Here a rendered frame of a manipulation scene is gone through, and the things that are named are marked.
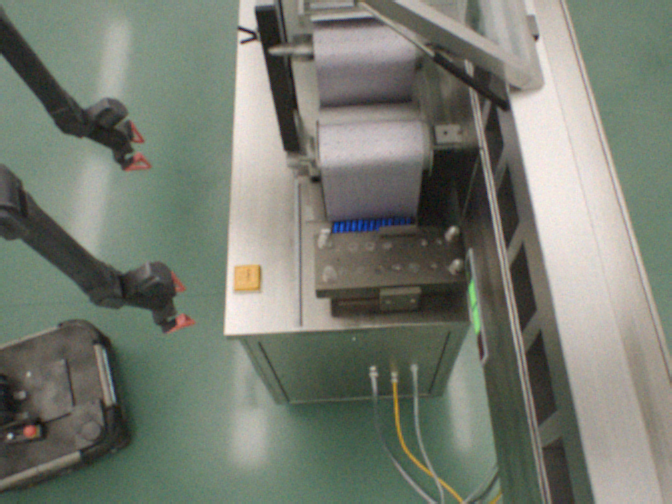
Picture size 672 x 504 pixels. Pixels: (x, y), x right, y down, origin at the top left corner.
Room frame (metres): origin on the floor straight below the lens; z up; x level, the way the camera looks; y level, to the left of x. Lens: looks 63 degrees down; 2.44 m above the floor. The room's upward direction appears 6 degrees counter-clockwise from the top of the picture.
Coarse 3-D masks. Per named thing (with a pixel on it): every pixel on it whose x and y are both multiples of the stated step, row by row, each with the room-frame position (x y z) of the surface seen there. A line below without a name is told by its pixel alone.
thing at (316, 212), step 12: (300, 156) 0.92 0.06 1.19; (300, 168) 0.93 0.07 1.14; (312, 168) 0.90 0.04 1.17; (300, 180) 0.90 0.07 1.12; (312, 180) 0.90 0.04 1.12; (312, 192) 0.91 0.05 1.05; (312, 204) 0.91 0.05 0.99; (324, 204) 0.90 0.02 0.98; (312, 216) 0.91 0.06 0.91; (324, 216) 0.91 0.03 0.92
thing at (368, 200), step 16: (336, 192) 0.82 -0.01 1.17; (352, 192) 0.82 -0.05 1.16; (368, 192) 0.82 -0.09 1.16; (384, 192) 0.82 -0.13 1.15; (400, 192) 0.81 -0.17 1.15; (416, 192) 0.81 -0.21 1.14; (336, 208) 0.82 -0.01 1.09; (352, 208) 0.82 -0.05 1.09; (368, 208) 0.82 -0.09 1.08; (384, 208) 0.82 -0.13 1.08; (400, 208) 0.81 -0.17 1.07; (416, 208) 0.81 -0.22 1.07
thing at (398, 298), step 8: (384, 288) 0.62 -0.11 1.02; (392, 288) 0.61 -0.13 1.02; (400, 288) 0.61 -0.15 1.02; (408, 288) 0.61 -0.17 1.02; (416, 288) 0.61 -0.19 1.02; (384, 296) 0.60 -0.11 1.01; (392, 296) 0.60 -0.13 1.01; (400, 296) 0.60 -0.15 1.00; (408, 296) 0.60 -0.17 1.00; (416, 296) 0.59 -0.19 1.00; (384, 304) 0.60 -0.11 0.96; (392, 304) 0.60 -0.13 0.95; (400, 304) 0.60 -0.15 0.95; (408, 304) 0.60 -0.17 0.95; (416, 304) 0.59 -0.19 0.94
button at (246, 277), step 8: (248, 264) 0.78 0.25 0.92; (256, 264) 0.77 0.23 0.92; (240, 272) 0.75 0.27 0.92; (248, 272) 0.75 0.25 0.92; (256, 272) 0.75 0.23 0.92; (240, 280) 0.73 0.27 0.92; (248, 280) 0.73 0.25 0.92; (256, 280) 0.72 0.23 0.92; (240, 288) 0.71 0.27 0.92; (248, 288) 0.71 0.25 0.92; (256, 288) 0.70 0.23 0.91
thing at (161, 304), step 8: (168, 288) 0.63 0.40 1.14; (152, 296) 0.59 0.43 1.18; (160, 296) 0.60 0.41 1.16; (168, 296) 0.60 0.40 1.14; (152, 304) 0.58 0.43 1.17; (160, 304) 0.58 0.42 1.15; (168, 304) 0.59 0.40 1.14; (152, 312) 0.58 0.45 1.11; (160, 312) 0.57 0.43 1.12; (168, 312) 0.57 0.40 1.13; (176, 312) 0.57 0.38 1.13; (160, 320) 0.56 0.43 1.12
